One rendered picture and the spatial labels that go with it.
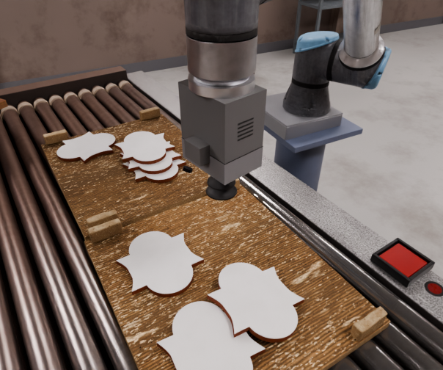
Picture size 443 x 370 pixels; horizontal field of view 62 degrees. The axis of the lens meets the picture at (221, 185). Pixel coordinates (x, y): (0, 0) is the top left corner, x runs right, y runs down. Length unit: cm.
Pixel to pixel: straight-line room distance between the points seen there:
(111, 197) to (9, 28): 336
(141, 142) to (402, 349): 70
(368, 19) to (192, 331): 75
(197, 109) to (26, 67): 379
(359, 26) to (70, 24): 341
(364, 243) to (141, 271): 42
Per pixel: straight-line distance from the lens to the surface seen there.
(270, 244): 69
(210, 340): 56
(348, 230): 79
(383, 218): 235
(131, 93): 138
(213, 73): 39
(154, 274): 64
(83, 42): 416
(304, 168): 128
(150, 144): 93
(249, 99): 41
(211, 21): 38
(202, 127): 43
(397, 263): 74
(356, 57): 107
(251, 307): 58
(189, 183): 84
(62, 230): 80
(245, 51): 39
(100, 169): 92
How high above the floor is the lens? 143
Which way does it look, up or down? 36 degrees down
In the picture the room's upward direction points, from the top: straight up
